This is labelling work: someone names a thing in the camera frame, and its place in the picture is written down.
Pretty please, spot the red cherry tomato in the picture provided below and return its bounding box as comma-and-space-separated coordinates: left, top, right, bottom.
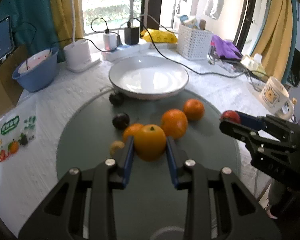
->
221, 110, 241, 124

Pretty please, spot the large orange mandarin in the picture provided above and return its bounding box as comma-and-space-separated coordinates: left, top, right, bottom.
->
160, 109, 188, 140

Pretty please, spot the dark plum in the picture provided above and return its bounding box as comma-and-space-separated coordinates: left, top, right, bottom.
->
112, 113, 130, 131
109, 93, 125, 106

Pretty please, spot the white cartoon mug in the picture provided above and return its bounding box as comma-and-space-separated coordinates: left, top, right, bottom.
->
258, 76, 294, 120

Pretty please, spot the yellow small fruit upper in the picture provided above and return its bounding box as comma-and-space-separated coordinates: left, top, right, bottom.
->
109, 140, 125, 156

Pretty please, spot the small orange back right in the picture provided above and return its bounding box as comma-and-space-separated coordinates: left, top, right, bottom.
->
183, 99, 205, 121

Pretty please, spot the tissue pack green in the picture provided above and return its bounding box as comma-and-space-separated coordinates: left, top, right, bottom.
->
240, 54, 266, 77

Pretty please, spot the yellow curtain right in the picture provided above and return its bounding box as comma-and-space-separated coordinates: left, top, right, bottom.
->
252, 0, 293, 81

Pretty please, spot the yellow curtain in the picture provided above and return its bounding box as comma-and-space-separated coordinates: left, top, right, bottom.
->
50, 0, 83, 48
252, 0, 293, 81

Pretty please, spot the purple cloth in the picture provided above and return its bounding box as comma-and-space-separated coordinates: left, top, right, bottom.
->
211, 35, 243, 60

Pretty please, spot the white round plate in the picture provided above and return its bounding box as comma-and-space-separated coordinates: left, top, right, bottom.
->
108, 55, 189, 100

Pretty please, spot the white plastic basket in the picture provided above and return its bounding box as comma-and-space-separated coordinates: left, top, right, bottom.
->
177, 25, 213, 61

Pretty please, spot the white power strip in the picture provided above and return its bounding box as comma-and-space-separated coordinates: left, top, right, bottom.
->
102, 42, 151, 62

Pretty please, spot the fruit printed plastic bag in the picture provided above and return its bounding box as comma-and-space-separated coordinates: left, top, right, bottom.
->
0, 98, 37, 163

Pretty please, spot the yellow snack bag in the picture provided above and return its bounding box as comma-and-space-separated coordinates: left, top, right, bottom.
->
140, 29, 178, 43

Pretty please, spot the black charger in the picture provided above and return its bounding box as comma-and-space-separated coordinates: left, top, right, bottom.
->
124, 22, 140, 46

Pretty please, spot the white desk lamp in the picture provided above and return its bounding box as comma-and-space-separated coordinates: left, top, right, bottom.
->
59, 0, 100, 73

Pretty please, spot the white charger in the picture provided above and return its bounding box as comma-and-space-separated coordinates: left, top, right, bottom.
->
103, 29, 117, 51

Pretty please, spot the blue plastic basin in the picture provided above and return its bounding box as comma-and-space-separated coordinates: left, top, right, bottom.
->
12, 47, 59, 93

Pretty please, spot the cardboard box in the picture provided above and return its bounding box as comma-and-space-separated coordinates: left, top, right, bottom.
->
0, 44, 29, 116

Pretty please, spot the pink bowl in basin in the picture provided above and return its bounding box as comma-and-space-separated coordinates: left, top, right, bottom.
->
18, 49, 52, 74

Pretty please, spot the tablet screen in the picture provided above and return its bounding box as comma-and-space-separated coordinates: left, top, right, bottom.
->
0, 16, 14, 60

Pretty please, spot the teal curtain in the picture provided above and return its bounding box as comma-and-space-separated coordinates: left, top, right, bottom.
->
0, 0, 60, 55

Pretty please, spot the yellow curtain left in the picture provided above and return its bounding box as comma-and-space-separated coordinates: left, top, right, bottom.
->
50, 0, 83, 48

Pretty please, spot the black cable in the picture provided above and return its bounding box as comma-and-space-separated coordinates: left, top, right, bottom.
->
128, 17, 246, 79

